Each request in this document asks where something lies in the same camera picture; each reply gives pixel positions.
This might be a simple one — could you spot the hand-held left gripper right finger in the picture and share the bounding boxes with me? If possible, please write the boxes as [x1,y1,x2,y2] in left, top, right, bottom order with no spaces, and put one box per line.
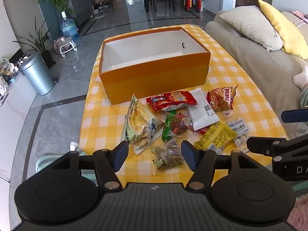
[180,140,262,190]

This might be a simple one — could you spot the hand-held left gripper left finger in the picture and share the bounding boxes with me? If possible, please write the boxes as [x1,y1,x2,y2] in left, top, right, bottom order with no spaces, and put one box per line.
[49,141,130,191]

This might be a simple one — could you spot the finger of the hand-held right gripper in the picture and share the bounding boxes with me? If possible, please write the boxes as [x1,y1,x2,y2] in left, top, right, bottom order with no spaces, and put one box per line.
[246,137,308,162]
[281,108,308,124]

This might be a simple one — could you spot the clear brown snack packet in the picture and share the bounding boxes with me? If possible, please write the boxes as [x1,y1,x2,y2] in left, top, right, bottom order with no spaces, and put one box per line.
[151,140,186,172]

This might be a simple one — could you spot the white and blue candy packet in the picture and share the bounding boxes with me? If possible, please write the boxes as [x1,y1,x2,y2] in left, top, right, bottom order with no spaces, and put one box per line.
[226,118,251,147]

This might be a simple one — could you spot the green and red snack packet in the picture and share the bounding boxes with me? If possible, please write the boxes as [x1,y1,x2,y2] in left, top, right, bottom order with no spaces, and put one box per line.
[161,111,193,143]

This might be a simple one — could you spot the yellow snack packet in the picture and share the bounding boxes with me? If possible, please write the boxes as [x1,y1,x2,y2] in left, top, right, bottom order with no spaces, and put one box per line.
[194,120,237,155]

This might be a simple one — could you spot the pale green corn snack packet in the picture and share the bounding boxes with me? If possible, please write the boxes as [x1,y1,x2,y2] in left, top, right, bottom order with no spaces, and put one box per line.
[120,94,165,155]

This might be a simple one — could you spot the white snack packet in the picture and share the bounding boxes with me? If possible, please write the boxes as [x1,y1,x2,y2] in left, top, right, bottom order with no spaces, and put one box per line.
[186,88,220,131]

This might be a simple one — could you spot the orange stick snack packet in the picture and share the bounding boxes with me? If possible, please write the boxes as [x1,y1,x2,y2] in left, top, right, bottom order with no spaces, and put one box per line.
[207,84,239,112]

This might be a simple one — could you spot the orange cardboard box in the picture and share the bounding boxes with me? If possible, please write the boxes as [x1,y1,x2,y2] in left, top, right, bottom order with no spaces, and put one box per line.
[99,27,211,105]

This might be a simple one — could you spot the person's right foot white sock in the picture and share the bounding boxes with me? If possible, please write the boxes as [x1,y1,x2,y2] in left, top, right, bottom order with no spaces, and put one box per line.
[292,65,308,89]

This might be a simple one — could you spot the pink fuzzy garment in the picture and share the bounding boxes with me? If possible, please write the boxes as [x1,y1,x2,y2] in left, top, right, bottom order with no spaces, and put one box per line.
[286,195,308,231]

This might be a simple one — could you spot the beige sofa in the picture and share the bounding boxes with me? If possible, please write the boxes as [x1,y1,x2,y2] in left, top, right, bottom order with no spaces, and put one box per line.
[204,5,308,140]

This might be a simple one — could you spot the person's left leg green pants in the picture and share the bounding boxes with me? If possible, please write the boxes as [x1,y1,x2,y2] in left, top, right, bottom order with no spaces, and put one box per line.
[36,149,89,174]

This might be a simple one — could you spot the yellow checked tablecloth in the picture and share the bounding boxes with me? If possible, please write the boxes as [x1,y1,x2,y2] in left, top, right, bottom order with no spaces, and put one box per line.
[79,23,290,188]

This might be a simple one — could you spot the yellow pillow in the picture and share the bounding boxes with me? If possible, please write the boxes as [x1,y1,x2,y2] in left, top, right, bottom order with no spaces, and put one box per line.
[258,0,308,59]

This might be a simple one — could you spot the pink packet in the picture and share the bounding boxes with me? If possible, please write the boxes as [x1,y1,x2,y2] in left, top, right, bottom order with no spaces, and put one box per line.
[292,10,308,27]

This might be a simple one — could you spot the beige pillow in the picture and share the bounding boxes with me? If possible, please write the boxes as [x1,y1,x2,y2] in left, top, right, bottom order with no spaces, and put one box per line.
[218,5,284,52]

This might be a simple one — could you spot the white marble counter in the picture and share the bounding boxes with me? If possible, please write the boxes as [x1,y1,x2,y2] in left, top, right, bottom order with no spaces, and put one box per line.
[0,72,45,188]

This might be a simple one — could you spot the grey metal trash can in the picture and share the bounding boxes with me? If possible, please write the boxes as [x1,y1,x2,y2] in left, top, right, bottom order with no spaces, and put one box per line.
[20,52,59,96]

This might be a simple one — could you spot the long-leaf potted plant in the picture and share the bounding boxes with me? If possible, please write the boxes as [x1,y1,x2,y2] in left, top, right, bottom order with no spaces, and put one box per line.
[12,17,57,69]

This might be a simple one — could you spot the white wheeled stool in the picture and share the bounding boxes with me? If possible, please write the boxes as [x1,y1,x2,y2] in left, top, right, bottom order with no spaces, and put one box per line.
[53,36,78,58]

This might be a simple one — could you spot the blue water bottle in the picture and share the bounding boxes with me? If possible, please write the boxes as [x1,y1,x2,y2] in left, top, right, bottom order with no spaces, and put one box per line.
[60,11,79,40]

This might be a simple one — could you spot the floral ceramic jar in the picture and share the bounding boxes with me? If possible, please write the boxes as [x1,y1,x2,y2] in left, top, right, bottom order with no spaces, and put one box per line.
[0,57,12,75]

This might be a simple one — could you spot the grey cabinet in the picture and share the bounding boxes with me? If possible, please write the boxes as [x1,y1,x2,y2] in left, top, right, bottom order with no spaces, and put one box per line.
[65,0,94,27]

